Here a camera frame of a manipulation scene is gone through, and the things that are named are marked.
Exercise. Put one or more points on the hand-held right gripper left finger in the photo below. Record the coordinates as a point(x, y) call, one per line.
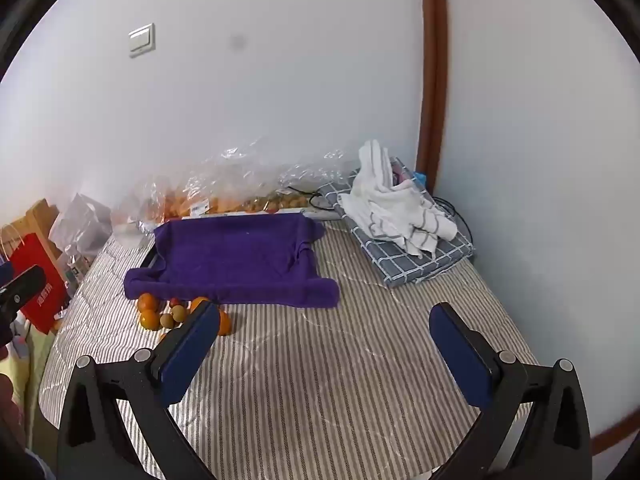
point(192, 355)

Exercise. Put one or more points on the empty clear plastic bag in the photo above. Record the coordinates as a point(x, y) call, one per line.
point(80, 225)

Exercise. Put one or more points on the red paper bag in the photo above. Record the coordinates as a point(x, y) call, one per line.
point(47, 310)

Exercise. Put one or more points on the brown wooden door frame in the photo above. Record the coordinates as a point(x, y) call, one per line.
point(432, 60)

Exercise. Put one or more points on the pale yellow cloth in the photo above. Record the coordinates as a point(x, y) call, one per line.
point(32, 375)

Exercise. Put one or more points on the orange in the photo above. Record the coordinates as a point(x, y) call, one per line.
point(197, 303)
point(147, 302)
point(149, 319)
point(225, 324)

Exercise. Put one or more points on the striped bed quilt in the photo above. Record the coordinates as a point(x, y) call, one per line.
point(325, 360)

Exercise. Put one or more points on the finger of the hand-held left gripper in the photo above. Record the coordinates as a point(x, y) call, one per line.
point(5, 272)
point(25, 284)

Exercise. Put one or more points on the clear bag of oranges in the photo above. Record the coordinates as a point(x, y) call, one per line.
point(165, 200)

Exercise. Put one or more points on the brown paper bag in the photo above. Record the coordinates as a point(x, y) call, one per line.
point(37, 217)

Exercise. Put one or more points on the grey checked cloth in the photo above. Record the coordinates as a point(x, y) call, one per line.
point(415, 265)

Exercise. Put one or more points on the purple towel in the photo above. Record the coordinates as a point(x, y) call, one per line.
point(235, 255)

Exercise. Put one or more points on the white striped towel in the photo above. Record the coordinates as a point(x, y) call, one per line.
point(390, 200)

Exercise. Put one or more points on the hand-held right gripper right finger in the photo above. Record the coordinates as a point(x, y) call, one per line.
point(457, 355)

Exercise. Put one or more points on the yellow-green round fruit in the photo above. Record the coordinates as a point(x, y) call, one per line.
point(165, 321)
point(179, 313)

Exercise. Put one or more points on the white light switch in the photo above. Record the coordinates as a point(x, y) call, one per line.
point(141, 40)

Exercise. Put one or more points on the small red fruit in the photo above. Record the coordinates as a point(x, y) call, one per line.
point(175, 302)

